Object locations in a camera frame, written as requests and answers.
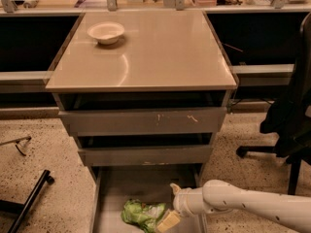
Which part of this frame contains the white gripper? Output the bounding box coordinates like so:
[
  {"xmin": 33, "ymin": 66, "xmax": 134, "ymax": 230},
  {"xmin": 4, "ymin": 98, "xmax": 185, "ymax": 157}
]
[{"xmin": 155, "ymin": 183, "xmax": 204, "ymax": 233}]

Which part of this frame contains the green chip bag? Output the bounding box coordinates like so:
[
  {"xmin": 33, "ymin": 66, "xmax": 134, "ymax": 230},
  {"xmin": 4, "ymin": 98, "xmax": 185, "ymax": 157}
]
[{"xmin": 121, "ymin": 199, "xmax": 166, "ymax": 233}]

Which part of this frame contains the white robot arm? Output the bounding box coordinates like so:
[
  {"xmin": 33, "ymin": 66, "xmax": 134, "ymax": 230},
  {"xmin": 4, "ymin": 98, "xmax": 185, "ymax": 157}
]
[{"xmin": 155, "ymin": 180, "xmax": 311, "ymax": 233}]

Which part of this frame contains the grey bottom drawer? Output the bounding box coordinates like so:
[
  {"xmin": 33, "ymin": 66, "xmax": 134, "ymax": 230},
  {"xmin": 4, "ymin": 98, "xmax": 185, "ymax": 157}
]
[{"xmin": 89, "ymin": 164, "xmax": 201, "ymax": 233}]

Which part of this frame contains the grey drawer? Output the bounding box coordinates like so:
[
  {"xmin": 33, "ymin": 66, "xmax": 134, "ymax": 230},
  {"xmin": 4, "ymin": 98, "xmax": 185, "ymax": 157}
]
[
  {"xmin": 59, "ymin": 91, "xmax": 226, "ymax": 136},
  {"xmin": 89, "ymin": 164, "xmax": 201, "ymax": 233},
  {"xmin": 78, "ymin": 133, "xmax": 212, "ymax": 166}
]

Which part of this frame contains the grey middle drawer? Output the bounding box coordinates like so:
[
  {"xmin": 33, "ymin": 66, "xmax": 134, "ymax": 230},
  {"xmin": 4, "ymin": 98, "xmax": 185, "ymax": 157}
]
[{"xmin": 78, "ymin": 133, "xmax": 212, "ymax": 166}]

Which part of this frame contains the grey top drawer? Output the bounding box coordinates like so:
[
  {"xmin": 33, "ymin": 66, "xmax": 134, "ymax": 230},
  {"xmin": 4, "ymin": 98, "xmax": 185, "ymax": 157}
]
[{"xmin": 59, "ymin": 91, "xmax": 226, "ymax": 136}]

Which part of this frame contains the grey drawer cabinet with top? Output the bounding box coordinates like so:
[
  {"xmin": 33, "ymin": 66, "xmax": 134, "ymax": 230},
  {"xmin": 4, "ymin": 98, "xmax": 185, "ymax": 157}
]
[{"xmin": 44, "ymin": 9, "xmax": 238, "ymax": 180}]

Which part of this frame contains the black office chair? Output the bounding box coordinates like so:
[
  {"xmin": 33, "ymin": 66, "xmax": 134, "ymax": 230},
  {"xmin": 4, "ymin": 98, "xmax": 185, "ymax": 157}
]
[{"xmin": 236, "ymin": 13, "xmax": 311, "ymax": 195}]

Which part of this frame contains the thin metal tool on floor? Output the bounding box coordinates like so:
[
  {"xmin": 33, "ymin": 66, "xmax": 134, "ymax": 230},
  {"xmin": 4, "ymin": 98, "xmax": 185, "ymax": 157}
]
[{"xmin": 0, "ymin": 136, "xmax": 32, "ymax": 156}]

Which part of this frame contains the black chair base left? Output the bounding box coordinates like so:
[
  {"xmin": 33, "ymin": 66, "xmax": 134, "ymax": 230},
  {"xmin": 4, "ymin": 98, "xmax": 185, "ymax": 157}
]
[{"xmin": 0, "ymin": 170, "xmax": 54, "ymax": 233}]

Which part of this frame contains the white paper bowl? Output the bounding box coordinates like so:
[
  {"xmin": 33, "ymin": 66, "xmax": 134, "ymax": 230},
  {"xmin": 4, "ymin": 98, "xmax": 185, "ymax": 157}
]
[{"xmin": 87, "ymin": 21, "xmax": 124, "ymax": 45}]

